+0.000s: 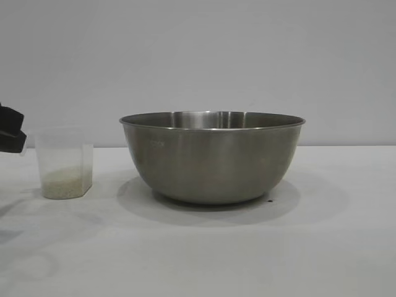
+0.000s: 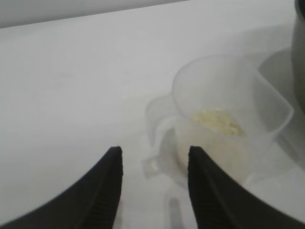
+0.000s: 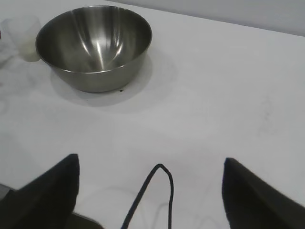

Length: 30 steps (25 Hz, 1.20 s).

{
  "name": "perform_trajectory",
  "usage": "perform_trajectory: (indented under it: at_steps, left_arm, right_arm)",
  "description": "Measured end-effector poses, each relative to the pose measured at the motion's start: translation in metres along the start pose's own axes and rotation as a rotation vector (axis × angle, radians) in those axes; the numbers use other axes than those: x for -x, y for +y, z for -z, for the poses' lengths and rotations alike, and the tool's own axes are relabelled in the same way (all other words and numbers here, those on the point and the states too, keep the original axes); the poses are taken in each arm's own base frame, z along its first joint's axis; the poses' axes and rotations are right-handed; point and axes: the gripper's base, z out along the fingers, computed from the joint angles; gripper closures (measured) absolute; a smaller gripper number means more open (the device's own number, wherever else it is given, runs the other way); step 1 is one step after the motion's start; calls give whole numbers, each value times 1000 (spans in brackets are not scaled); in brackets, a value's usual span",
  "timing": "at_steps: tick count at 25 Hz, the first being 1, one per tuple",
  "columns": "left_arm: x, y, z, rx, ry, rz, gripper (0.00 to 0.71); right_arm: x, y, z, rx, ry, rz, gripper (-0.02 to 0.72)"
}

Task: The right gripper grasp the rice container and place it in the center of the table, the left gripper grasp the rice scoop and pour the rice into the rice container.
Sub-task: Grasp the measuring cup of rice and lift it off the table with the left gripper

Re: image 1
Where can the white rice grains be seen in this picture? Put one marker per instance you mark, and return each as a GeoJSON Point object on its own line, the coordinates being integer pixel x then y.
{"type": "Point", "coordinates": [62, 185]}

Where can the stainless steel mixing bowl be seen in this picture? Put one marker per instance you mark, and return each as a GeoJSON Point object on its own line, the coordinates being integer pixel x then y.
{"type": "Point", "coordinates": [210, 161]}

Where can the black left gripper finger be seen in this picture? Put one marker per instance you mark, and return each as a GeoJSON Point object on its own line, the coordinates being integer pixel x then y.
{"type": "Point", "coordinates": [10, 119]}
{"type": "Point", "coordinates": [12, 143]}

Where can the clear plastic measuring cup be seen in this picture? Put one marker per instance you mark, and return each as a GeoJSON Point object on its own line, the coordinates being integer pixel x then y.
{"type": "Point", "coordinates": [62, 148]}

